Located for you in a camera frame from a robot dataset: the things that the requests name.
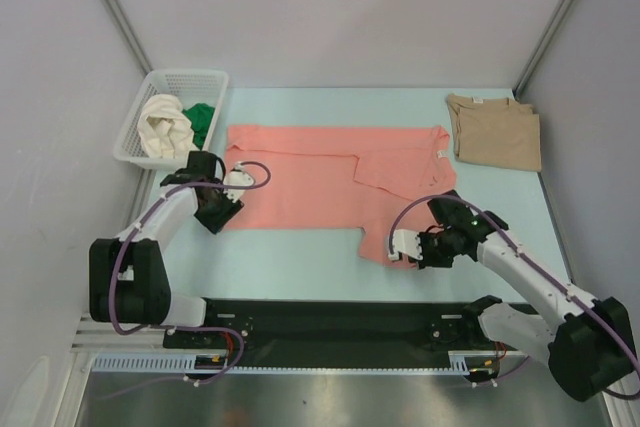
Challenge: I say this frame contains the pink t shirt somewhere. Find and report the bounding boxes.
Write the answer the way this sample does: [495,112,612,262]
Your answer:
[225,124,456,265]

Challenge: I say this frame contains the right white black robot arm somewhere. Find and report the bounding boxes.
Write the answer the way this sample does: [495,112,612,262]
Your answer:
[388,191,639,402]

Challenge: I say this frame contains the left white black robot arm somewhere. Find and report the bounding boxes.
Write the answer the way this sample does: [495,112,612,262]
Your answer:
[89,152,255,347]

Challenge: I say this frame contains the cream t shirt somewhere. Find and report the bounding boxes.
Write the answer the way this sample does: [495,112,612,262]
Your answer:
[137,94,197,160]

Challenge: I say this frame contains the green t shirt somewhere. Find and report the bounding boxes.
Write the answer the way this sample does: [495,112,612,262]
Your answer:
[183,103,215,150]

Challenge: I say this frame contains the white perforated plastic basket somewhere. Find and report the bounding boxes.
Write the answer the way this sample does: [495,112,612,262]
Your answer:
[113,69,229,170]

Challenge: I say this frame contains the folded beige t shirt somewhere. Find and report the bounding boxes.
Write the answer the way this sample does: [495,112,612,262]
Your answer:
[446,93,542,172]

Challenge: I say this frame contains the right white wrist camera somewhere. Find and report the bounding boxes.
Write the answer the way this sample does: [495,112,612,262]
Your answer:
[387,229,423,263]

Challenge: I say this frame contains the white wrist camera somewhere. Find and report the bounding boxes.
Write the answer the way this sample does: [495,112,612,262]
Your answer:
[387,229,423,263]
[223,162,255,201]

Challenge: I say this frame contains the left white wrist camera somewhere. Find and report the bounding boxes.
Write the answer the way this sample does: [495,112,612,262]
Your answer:
[223,162,255,201]

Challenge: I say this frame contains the white slotted cable duct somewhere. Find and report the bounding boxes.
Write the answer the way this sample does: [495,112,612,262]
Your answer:
[92,353,196,374]

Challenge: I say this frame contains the aluminium frame rail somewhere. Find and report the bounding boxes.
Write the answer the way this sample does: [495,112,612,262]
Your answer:
[69,311,619,354]

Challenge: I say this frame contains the left aluminium corner post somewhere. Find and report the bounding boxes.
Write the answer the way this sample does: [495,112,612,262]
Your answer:
[100,0,153,76]

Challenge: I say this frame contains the aluminium corner post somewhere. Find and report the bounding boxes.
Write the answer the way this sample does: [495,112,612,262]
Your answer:
[512,0,577,99]
[100,0,153,76]

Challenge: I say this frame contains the right aluminium corner post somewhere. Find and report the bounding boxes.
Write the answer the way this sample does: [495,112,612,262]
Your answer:
[512,0,577,99]

